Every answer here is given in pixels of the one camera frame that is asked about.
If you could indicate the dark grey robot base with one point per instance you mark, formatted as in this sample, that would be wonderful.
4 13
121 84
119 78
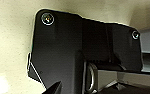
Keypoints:
64 50

